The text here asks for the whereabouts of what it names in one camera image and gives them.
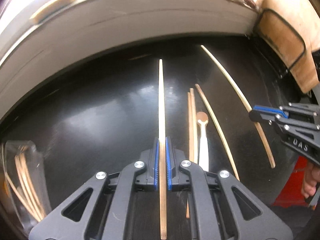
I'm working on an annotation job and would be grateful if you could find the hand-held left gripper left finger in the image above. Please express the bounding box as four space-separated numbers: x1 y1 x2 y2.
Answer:
29 137 160 240

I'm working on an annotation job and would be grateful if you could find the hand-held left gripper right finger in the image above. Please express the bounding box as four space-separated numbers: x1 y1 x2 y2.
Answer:
165 137 293 240

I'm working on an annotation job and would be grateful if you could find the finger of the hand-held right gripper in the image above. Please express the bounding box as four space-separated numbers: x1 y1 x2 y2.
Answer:
249 111 320 141
252 102 320 118

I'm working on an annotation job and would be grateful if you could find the white handled brown spoon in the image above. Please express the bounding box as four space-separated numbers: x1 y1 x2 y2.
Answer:
196 111 210 172

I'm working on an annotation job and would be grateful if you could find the brown wooden chopstick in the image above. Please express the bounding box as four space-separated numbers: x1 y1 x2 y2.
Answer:
18 154 45 218
14 155 42 222
186 92 192 218

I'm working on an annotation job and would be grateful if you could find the light wooden chopstick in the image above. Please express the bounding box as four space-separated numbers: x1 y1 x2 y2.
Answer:
21 153 47 216
4 173 38 222
200 45 276 168
195 84 240 182
158 59 167 239

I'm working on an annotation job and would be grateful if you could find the clear plastic container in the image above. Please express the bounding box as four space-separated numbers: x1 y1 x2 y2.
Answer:
0 140 54 233

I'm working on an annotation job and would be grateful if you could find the person's right hand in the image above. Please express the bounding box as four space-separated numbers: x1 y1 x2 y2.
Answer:
301 164 320 198

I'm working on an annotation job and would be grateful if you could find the red plastic object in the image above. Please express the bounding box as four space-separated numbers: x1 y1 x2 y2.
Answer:
272 155 313 207

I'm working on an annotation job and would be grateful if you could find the black metal rack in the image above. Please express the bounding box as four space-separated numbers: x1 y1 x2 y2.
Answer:
247 9 307 79

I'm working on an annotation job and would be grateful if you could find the wooden cutting board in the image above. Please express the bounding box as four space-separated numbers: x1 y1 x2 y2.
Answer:
255 0 320 94

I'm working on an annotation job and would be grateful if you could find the yellow sponge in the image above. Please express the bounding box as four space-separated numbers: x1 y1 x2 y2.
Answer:
30 0 78 24

